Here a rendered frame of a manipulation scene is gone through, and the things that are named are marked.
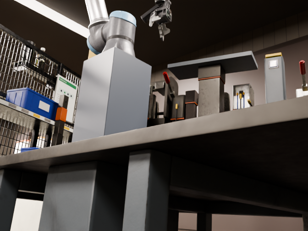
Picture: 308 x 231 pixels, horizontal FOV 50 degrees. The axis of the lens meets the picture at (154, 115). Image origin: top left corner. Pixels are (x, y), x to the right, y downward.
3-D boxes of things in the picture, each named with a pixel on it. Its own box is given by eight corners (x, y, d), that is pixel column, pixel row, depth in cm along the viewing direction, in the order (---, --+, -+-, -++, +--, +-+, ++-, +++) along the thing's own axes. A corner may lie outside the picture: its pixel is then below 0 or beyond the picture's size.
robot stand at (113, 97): (101, 151, 110) (114, 46, 123) (68, 156, 124) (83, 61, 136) (144, 162, 124) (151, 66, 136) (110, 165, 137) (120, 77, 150)
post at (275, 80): (291, 172, 121) (285, 63, 135) (289, 168, 115) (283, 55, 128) (270, 172, 125) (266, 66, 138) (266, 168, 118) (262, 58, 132)
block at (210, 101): (225, 172, 132) (225, 70, 146) (219, 168, 126) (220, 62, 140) (201, 172, 137) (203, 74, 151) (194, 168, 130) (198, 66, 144)
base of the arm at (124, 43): (115, 50, 126) (118, 28, 129) (91, 61, 136) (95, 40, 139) (143, 65, 136) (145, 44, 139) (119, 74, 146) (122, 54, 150)
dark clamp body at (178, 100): (188, 178, 153) (191, 101, 165) (178, 174, 143) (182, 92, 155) (174, 178, 157) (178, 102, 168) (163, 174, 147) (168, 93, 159)
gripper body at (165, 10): (165, 15, 173) (167, -4, 176) (151, 18, 176) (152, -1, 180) (171, 23, 179) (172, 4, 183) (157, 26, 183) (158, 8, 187)
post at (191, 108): (195, 176, 148) (198, 93, 161) (192, 174, 144) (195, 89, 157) (185, 176, 151) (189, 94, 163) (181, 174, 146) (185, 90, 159)
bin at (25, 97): (59, 124, 208) (63, 105, 212) (23, 109, 181) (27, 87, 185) (39, 126, 214) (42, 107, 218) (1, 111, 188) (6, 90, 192)
